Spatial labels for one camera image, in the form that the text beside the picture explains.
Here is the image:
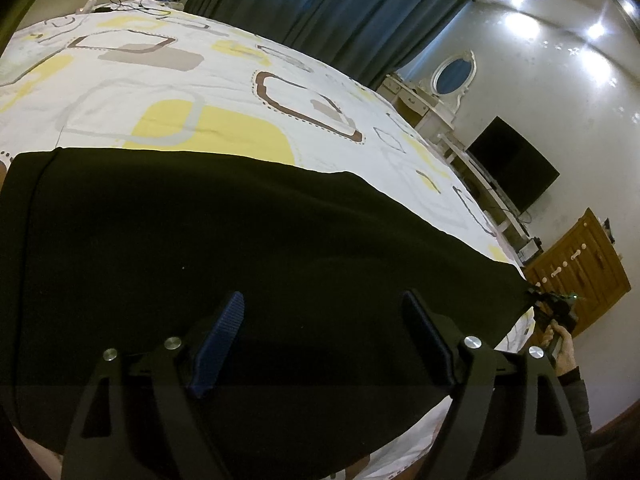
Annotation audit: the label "black pants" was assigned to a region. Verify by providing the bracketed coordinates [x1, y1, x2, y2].
[1, 148, 528, 479]

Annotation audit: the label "gray sleeve right forearm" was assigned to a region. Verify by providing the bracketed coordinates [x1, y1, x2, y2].
[558, 366, 592, 444]

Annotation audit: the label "right hand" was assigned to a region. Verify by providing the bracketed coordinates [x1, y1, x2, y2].
[540, 321, 578, 377]

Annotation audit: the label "brown wooden door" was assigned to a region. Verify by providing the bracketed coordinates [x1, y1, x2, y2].
[524, 209, 631, 336]

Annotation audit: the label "white tv console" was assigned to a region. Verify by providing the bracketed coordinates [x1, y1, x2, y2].
[435, 133, 540, 268]

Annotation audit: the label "black television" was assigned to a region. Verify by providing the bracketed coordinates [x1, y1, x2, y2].
[465, 117, 560, 212]

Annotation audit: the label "white vanity dresser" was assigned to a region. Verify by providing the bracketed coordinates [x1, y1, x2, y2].
[378, 74, 454, 139]

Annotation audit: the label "oval white-framed mirror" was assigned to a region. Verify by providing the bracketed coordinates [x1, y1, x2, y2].
[431, 51, 477, 113]

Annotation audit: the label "patterned bed sheet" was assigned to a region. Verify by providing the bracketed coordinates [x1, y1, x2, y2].
[1, 8, 534, 479]

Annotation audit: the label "dark blue curtain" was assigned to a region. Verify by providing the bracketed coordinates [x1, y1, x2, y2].
[186, 0, 471, 89]

